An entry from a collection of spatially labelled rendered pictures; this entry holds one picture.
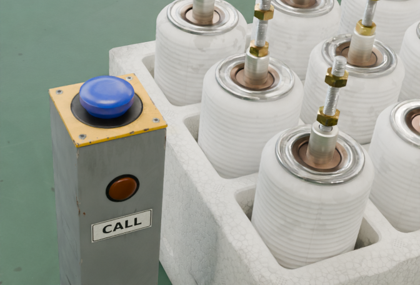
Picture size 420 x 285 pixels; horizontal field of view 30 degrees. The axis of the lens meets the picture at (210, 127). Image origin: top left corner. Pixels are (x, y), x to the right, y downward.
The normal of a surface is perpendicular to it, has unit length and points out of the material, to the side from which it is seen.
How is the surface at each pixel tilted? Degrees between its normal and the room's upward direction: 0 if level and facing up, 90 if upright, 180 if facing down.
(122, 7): 0
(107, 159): 90
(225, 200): 0
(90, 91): 3
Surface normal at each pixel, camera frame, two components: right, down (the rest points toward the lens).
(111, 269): 0.42, 0.59
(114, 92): 0.08, -0.78
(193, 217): -0.90, 0.21
